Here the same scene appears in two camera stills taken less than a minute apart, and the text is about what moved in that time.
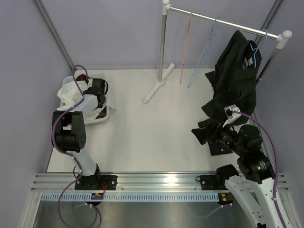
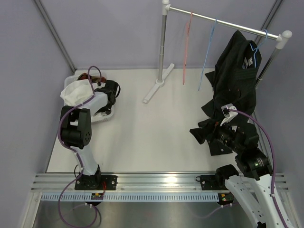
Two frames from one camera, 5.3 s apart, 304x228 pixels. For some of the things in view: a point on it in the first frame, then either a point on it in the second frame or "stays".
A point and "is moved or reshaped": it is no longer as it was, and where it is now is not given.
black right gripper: (203, 133) stays
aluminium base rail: (138, 182) stays
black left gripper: (99, 106) → (107, 110)
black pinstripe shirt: (234, 80) stays
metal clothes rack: (281, 38) stays
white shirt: (69, 93) is moved or reshaped
